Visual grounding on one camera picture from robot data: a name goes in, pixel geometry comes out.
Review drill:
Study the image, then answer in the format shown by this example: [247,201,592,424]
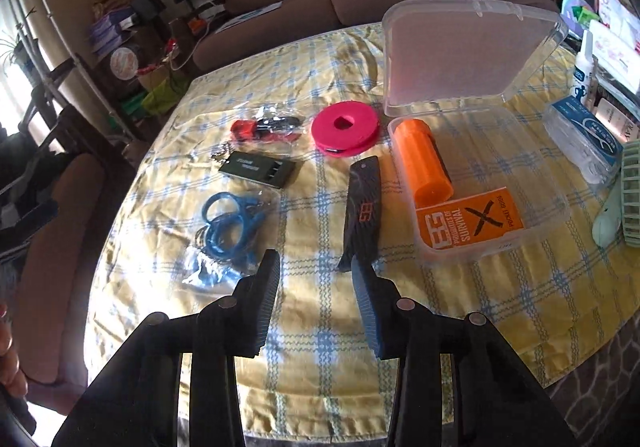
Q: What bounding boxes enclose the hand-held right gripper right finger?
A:
[350,258,578,447]

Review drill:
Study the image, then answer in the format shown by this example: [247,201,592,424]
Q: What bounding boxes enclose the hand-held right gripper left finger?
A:
[52,249,281,447]

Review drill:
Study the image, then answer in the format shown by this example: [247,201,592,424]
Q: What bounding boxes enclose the black folding knife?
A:
[336,156,382,274]

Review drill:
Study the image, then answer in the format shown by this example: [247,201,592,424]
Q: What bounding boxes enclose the pink cord spool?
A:
[311,100,380,158]

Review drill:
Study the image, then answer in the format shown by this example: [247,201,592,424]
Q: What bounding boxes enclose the clear plastic storage box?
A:
[382,0,571,265]

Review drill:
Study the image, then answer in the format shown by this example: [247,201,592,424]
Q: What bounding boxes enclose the person's left hand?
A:
[0,304,28,398]

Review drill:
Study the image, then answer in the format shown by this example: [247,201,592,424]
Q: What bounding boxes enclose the yellow plaid tablecloth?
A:
[82,22,636,443]

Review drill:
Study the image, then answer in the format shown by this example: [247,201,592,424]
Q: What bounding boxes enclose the orange survival booklet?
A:
[415,186,525,250]

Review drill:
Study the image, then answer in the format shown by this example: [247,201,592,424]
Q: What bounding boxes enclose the dark green whistle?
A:
[218,152,296,188]

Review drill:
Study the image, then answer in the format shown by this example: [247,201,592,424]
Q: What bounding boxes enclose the orange cylindrical container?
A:
[394,118,455,210]

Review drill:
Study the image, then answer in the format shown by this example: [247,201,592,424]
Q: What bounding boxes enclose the red and black bagged tool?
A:
[231,102,306,145]

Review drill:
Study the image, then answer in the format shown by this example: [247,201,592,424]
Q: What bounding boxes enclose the brown padded chair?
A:
[15,152,108,385]

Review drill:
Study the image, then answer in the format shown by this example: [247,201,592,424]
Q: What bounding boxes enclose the green bag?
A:
[142,77,191,115]

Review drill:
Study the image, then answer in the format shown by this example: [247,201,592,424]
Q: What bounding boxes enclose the blue floss pick box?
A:
[544,96,623,185]

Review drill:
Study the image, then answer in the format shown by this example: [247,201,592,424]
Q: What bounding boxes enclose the round white tin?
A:
[109,47,138,78]

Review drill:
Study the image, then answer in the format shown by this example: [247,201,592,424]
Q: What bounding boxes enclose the white paper sheet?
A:
[215,2,283,32]

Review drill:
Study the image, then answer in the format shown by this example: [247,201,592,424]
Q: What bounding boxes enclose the green handheld fan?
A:
[592,137,640,248]

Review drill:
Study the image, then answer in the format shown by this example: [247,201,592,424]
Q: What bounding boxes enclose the white metal rack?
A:
[30,0,136,138]

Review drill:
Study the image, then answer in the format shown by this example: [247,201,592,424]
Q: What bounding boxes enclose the purple boxes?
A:
[90,9,131,52]

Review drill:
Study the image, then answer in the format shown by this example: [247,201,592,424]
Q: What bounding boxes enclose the Olay white box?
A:
[595,97,640,142]

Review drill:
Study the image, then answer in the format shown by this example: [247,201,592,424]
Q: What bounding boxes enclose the white spray bottle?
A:
[570,29,598,100]

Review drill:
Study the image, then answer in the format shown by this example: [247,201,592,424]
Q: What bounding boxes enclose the white floral gift bag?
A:
[587,17,640,92]

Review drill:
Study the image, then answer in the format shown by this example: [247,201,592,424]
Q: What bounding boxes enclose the purple basket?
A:
[560,0,601,30]

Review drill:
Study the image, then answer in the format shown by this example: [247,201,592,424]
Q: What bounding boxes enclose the blue cord in bag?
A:
[182,189,281,288]

